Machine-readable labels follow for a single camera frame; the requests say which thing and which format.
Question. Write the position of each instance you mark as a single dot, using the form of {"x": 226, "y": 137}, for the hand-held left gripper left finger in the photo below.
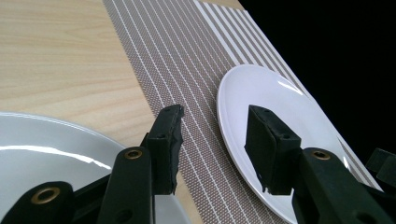
{"x": 165, "y": 155}

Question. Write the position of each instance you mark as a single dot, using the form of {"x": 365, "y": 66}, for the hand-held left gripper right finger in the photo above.
{"x": 271, "y": 155}

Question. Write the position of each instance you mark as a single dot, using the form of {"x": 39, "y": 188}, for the white round plate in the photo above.
{"x": 37, "y": 168}
{"x": 249, "y": 93}

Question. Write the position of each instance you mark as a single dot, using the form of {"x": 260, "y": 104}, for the brown striped woven placemat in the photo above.
{"x": 174, "y": 62}

